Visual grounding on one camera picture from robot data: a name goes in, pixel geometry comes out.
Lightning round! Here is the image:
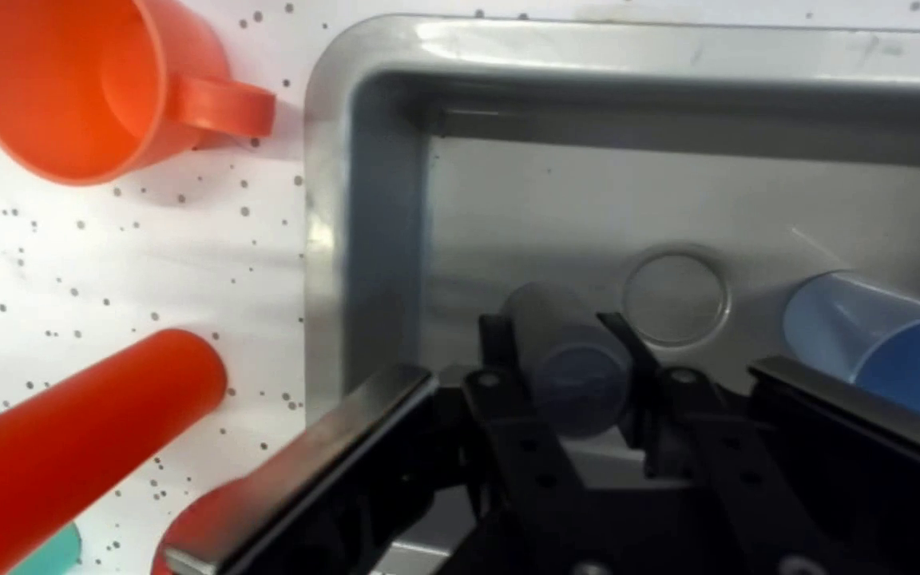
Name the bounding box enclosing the small red round block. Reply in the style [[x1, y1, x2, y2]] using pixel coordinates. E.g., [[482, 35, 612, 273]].
[[152, 476, 277, 575]]

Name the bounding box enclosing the white toy kitchen stove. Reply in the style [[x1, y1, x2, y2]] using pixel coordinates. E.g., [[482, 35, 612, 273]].
[[0, 0, 920, 575]]

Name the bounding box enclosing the blue toy cup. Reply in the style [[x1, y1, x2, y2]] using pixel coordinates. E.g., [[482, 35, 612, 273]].
[[778, 268, 920, 441]]

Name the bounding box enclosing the orange toy cup with handle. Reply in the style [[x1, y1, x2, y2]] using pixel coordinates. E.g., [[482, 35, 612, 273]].
[[0, 0, 281, 191]]

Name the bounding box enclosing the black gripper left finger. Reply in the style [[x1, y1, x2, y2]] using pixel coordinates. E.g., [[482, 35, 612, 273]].
[[152, 314, 580, 575]]

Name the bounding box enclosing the gray toy sink basin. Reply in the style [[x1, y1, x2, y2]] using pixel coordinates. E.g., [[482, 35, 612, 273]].
[[300, 9, 920, 575]]

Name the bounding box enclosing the gray cylinder block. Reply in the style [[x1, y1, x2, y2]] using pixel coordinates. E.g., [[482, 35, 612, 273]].
[[499, 278, 637, 441]]

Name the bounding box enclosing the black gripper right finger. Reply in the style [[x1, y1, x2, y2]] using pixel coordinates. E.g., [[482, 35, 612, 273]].
[[597, 314, 920, 575]]

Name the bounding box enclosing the red cylinder block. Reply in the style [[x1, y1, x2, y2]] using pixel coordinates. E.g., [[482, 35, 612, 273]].
[[0, 326, 234, 575]]

